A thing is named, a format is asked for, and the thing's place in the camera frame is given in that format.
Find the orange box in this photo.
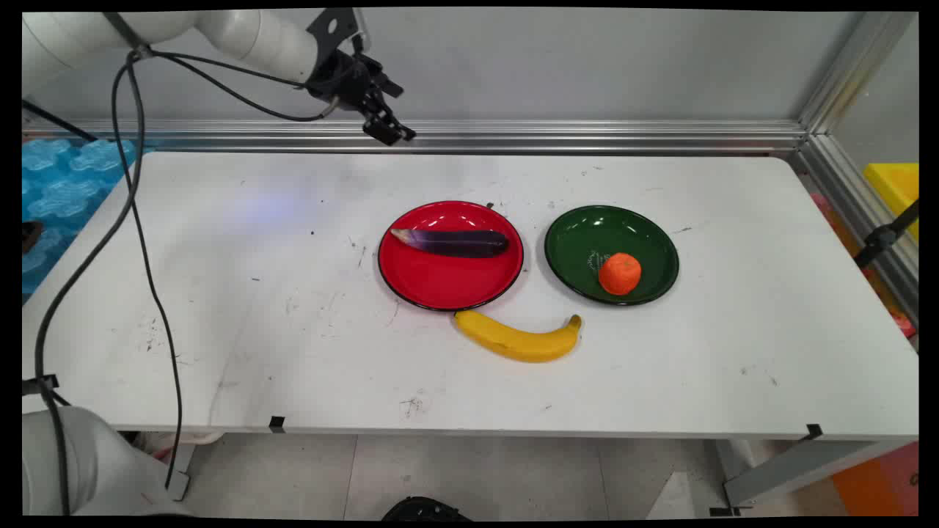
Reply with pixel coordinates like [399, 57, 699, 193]
[831, 440, 919, 516]

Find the yellow banana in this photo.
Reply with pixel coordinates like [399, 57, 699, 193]
[453, 309, 583, 364]

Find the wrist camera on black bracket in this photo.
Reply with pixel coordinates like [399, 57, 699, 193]
[306, 9, 369, 56]

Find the black round object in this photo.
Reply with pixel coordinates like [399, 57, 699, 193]
[381, 496, 472, 521]

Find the thick black cable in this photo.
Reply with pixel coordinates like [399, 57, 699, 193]
[33, 48, 346, 518]

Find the pink red object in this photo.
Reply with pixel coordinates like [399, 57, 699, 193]
[809, 192, 918, 340]

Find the thin black cable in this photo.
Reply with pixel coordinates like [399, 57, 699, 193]
[132, 48, 309, 492]

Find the white table leg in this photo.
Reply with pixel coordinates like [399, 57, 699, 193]
[165, 440, 197, 502]

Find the black stand clamp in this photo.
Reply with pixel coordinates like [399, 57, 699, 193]
[853, 199, 919, 269]

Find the red round plate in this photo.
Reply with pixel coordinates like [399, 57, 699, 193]
[378, 200, 525, 312]

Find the short aluminium frame rail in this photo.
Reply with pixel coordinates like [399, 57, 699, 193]
[791, 132, 919, 327]

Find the grey metal table leg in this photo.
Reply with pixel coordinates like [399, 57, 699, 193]
[715, 439, 918, 508]

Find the yellow plastic box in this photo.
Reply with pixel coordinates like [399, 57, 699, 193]
[863, 163, 919, 243]

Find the blue foam mat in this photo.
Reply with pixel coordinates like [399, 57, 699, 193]
[22, 138, 156, 303]

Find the long horizontal aluminium frame rail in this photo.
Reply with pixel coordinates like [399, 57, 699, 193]
[22, 120, 808, 155]

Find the green round plate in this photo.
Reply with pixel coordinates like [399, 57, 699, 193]
[544, 205, 680, 307]

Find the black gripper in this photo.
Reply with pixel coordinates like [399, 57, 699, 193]
[304, 50, 417, 146]

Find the black cable strap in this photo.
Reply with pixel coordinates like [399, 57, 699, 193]
[103, 11, 153, 61]

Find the aluminium frame post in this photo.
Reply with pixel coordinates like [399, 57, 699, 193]
[798, 11, 918, 134]

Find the thin black rod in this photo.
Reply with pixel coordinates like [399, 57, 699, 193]
[22, 99, 98, 142]

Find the orange mandarin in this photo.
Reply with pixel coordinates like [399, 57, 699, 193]
[598, 252, 643, 296]

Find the purple eggplant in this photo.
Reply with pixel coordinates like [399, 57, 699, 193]
[390, 228, 510, 259]

